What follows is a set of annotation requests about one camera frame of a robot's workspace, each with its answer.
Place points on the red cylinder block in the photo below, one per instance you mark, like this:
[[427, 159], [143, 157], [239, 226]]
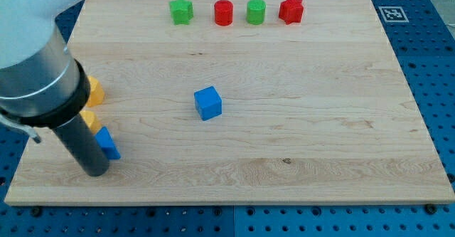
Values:
[[223, 12]]

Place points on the white fiducial marker tag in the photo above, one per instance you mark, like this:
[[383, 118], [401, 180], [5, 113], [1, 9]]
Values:
[[393, 14]]

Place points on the blue triangle block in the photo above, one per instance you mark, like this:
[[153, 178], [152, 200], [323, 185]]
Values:
[[107, 145]]

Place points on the red star block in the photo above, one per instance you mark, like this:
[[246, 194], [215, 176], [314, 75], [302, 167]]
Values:
[[291, 11]]

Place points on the yellow block upper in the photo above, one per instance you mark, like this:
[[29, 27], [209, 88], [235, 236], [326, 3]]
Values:
[[97, 93]]

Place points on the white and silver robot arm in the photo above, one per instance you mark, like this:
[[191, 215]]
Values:
[[42, 85]]

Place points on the blue cube block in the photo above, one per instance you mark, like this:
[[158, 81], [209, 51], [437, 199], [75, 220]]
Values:
[[208, 103]]

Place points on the yellow block lower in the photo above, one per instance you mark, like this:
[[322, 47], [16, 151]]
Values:
[[91, 121]]

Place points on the green cylinder block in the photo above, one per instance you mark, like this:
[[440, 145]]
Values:
[[256, 12]]

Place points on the green star block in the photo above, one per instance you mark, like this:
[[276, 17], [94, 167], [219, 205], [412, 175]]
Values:
[[181, 11]]

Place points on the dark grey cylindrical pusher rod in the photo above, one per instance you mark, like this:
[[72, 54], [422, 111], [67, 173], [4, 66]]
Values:
[[82, 145]]

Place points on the light wooden board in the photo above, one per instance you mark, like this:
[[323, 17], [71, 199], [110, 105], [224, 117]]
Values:
[[316, 112]]

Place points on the yellow block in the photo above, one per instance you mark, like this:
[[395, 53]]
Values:
[[91, 121], [97, 93]]

